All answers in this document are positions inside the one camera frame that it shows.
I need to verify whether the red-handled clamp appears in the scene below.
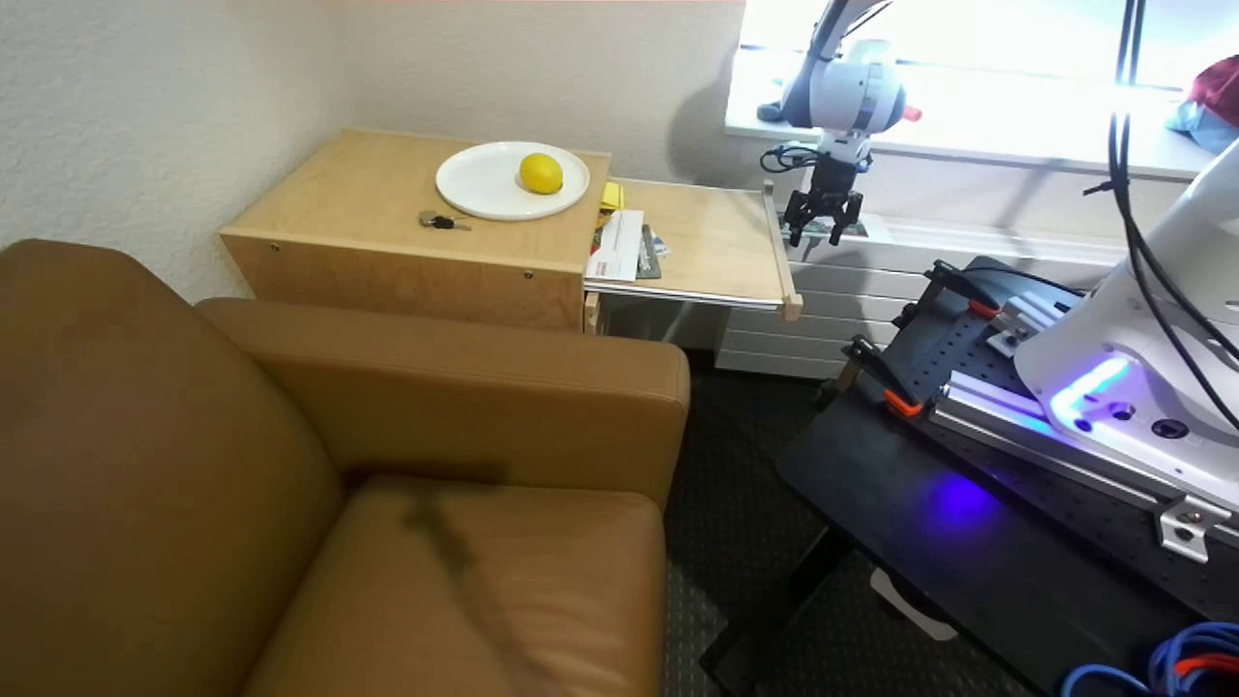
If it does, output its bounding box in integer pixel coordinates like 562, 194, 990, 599
844, 335, 933, 425

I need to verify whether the wooden pull-out drawer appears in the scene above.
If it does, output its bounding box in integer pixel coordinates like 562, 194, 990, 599
582, 173, 811, 322

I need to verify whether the blue cable bundle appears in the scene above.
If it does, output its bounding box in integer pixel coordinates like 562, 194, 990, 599
1057, 619, 1239, 697

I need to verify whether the white window sill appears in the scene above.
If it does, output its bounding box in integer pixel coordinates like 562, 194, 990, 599
722, 102, 1217, 187

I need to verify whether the yellow lemon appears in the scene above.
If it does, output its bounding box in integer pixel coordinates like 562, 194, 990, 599
516, 153, 568, 198

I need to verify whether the maroon cloth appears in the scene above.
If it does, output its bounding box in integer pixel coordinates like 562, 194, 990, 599
1171, 51, 1239, 149

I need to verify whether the brown leather armchair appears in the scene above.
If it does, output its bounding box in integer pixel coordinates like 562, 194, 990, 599
0, 236, 697, 697

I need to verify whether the white round plate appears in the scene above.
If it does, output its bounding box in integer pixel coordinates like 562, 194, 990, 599
432, 135, 595, 224

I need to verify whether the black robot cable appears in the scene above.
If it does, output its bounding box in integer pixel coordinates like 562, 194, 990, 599
1105, 0, 1239, 437

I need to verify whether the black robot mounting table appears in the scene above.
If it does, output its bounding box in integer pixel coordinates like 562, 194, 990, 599
701, 252, 1239, 697

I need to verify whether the wooden nightstand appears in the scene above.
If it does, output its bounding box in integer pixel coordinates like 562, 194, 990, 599
217, 125, 614, 338

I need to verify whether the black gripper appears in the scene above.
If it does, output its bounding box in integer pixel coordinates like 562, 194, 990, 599
777, 153, 870, 257

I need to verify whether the white wall heater unit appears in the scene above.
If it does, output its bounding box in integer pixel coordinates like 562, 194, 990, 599
711, 207, 1128, 382

